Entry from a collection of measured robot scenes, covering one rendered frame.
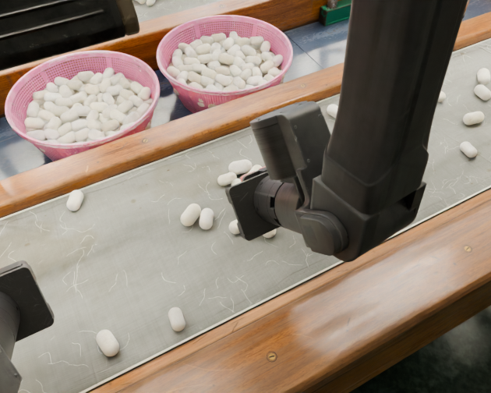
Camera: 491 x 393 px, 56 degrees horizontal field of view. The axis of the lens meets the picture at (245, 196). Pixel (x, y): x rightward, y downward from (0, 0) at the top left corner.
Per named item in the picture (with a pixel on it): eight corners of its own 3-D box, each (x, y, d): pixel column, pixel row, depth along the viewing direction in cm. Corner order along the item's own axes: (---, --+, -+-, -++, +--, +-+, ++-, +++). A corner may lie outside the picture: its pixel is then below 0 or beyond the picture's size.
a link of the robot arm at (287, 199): (313, 252, 41) (363, 225, 43) (288, 182, 40) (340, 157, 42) (280, 238, 48) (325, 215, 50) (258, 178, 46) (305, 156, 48)
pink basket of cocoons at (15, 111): (195, 127, 90) (190, 87, 82) (83, 209, 77) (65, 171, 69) (107, 74, 101) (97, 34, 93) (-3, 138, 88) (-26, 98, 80)
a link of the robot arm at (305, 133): (341, 261, 35) (416, 213, 39) (292, 118, 33) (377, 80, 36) (264, 240, 46) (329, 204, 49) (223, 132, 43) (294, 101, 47)
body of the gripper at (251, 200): (222, 187, 52) (245, 192, 45) (298, 155, 55) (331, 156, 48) (241, 239, 53) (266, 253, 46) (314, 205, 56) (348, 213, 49)
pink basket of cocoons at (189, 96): (314, 105, 94) (319, 65, 86) (195, 150, 86) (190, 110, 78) (250, 42, 109) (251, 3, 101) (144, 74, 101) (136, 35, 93)
